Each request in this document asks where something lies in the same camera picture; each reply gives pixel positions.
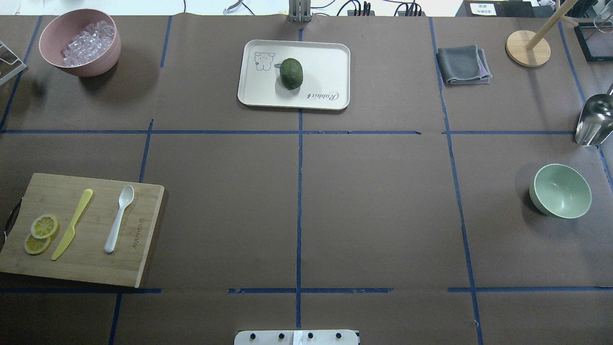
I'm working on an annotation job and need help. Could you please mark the white plastic spoon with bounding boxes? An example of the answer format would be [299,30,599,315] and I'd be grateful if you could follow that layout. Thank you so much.
[103,185,135,254]

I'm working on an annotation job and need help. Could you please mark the mint green bowl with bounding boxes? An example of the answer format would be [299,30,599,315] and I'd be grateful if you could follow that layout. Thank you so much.
[528,163,592,219]

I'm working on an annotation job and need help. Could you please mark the pink bowl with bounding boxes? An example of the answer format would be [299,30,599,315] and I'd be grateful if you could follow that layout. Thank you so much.
[38,9,121,77]

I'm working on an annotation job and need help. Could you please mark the cream rabbit tray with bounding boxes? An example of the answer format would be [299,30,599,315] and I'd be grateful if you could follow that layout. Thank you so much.
[237,40,351,111]

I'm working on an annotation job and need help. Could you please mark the folded grey cloth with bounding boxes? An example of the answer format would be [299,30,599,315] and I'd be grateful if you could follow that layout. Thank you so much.
[436,45,493,85]

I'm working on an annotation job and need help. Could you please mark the bamboo cutting board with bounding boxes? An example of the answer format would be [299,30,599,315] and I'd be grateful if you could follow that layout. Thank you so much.
[0,173,165,288]

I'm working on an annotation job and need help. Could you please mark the yellow plastic knife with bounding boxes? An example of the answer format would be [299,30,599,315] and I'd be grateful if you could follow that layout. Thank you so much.
[51,188,93,261]

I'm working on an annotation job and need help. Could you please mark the clear ice cubes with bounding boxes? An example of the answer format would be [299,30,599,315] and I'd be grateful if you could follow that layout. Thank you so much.
[61,21,116,67]

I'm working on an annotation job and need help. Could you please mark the wooden mug tree stand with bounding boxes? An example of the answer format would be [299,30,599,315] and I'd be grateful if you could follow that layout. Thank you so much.
[505,0,579,68]

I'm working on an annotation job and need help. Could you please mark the upper lemon slice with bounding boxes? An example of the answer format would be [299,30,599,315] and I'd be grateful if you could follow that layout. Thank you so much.
[30,214,59,239]

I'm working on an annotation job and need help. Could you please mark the lemon slice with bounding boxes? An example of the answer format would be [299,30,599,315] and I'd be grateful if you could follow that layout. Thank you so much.
[23,234,52,255]
[30,214,59,239]

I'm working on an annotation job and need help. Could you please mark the lower lemon slice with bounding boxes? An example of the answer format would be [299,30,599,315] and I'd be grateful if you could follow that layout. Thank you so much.
[23,234,52,255]

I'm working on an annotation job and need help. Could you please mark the metal ice scoop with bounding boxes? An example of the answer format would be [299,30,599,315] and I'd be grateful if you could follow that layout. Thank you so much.
[574,85,613,147]

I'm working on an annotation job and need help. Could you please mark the black metal tray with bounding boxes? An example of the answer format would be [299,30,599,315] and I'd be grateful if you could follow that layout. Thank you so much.
[574,21,613,62]

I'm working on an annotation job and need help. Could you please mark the aluminium frame post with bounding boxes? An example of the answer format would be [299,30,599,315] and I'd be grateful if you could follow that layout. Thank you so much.
[288,0,312,23]

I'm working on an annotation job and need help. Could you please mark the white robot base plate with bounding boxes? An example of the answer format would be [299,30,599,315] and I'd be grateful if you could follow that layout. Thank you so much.
[234,329,361,345]

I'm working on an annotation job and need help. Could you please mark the white wire cup rack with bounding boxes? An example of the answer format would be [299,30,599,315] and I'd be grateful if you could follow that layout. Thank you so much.
[0,41,27,85]

